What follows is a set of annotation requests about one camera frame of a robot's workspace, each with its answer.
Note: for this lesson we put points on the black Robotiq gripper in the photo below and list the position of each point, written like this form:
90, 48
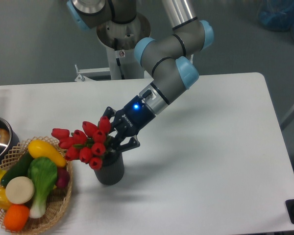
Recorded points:
128, 121

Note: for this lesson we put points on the red tulip bouquet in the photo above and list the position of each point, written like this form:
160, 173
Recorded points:
89, 145

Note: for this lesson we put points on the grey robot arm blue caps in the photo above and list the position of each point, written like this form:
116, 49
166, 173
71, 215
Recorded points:
189, 36

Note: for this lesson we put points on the dark grey ribbed vase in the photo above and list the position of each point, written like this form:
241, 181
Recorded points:
112, 169

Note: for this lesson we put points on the purple red onion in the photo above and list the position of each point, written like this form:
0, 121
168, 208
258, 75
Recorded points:
63, 178

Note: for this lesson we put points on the yellow squash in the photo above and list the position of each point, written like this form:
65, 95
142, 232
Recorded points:
40, 148

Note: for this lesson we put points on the green bok choy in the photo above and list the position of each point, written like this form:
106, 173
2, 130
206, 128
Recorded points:
43, 173

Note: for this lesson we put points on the dark green cucumber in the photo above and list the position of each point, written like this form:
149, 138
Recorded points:
20, 168

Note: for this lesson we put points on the round cream bun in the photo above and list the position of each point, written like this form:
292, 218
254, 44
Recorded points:
19, 190

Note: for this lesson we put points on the orange fruit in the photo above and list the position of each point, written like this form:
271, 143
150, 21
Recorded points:
16, 217

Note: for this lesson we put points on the yellow bell pepper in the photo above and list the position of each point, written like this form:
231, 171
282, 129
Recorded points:
5, 204

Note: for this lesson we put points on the blue plastic bag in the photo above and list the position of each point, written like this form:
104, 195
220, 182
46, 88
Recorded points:
277, 15

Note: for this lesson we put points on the white metal base frame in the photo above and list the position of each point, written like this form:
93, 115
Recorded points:
93, 72

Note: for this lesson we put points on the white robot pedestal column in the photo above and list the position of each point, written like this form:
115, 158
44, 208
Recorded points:
120, 41

